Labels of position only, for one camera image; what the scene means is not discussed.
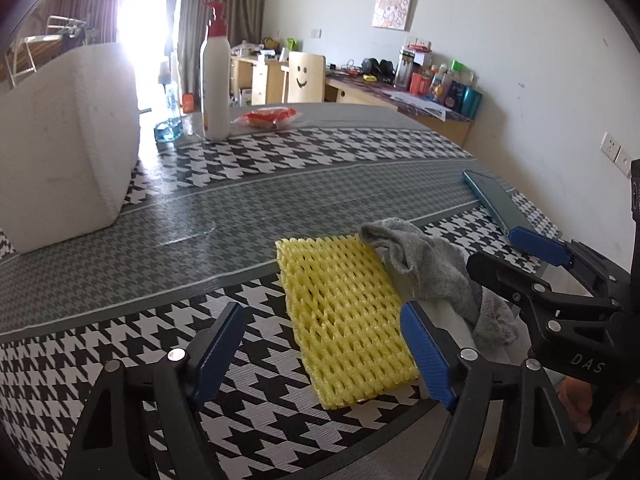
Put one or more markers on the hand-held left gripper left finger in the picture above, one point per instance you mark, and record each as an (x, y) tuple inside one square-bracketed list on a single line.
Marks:
[(217, 355)]

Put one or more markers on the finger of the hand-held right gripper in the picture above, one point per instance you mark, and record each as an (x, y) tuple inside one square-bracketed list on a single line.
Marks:
[(540, 245), (505, 280)]

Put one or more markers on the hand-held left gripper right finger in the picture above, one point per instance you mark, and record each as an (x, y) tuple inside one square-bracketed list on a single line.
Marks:
[(430, 355)]

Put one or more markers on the yellow foam net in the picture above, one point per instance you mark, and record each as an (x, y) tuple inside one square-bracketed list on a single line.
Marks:
[(340, 320)]

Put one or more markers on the white foam box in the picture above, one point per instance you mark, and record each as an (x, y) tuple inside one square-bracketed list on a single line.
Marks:
[(65, 150)]

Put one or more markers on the person's right hand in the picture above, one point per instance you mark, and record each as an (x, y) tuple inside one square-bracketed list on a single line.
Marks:
[(580, 402)]

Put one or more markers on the black smartphone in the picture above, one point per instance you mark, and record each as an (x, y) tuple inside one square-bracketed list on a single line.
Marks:
[(492, 195)]

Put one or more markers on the row of toiletry bottles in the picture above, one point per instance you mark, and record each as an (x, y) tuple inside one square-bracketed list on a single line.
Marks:
[(450, 90)]

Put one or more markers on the printed paper sheets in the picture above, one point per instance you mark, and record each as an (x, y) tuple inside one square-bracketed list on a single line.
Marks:
[(420, 105)]

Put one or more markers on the houndstooth tablecloth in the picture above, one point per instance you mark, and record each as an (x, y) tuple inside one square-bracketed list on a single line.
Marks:
[(300, 185)]

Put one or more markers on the tall water bottle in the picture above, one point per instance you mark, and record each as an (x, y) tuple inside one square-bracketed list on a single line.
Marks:
[(402, 70)]

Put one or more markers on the wooden desk with patterned cover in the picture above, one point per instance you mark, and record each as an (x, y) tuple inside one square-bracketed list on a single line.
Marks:
[(370, 97)]

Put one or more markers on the blue spray bottle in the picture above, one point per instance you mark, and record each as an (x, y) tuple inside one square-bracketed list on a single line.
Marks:
[(169, 127)]

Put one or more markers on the black headphones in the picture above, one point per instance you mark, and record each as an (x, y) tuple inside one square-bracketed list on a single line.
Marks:
[(377, 69)]

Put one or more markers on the red snack packet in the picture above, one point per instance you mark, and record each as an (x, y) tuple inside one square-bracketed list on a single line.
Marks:
[(265, 117)]

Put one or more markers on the orange box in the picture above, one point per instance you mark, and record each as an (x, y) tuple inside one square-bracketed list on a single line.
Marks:
[(188, 102)]

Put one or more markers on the white lotion pump bottle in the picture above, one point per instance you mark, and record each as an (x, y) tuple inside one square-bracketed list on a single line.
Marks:
[(215, 85)]

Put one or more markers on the plain wooden desk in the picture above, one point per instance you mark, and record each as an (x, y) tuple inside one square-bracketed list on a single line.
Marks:
[(262, 80)]

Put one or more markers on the wooden smiley chair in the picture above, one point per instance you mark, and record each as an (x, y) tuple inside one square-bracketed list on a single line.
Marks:
[(305, 77)]

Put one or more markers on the green bag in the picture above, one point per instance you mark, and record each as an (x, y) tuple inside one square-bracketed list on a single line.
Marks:
[(294, 45)]

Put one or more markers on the glass balcony door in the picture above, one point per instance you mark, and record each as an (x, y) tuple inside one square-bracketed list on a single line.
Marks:
[(150, 20)]

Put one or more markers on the small metal bunk bed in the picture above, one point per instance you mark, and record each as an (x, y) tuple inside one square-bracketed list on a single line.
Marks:
[(60, 27)]

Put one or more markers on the cartoon wall picture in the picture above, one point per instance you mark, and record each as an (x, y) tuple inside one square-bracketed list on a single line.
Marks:
[(391, 10)]

